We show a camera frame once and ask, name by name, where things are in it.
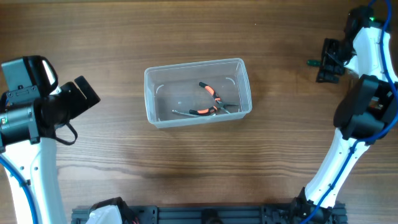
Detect silver socket wrench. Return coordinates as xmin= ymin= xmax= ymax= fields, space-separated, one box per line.
xmin=172 ymin=110 xmax=216 ymax=117

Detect orange black needle-nose pliers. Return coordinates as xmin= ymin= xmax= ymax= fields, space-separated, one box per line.
xmin=188 ymin=82 xmax=239 ymax=116

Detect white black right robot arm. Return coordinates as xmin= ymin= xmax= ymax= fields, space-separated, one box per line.
xmin=305 ymin=6 xmax=397 ymax=208

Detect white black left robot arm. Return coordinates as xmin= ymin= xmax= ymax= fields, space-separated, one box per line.
xmin=1 ymin=55 xmax=100 ymax=223

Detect clear plastic container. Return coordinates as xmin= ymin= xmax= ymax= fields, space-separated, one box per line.
xmin=144 ymin=58 xmax=252 ymax=128

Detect green handled screwdriver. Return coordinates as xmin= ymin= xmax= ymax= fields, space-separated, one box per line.
xmin=307 ymin=60 xmax=321 ymax=67

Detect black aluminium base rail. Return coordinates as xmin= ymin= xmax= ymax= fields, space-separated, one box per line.
xmin=71 ymin=197 xmax=348 ymax=224

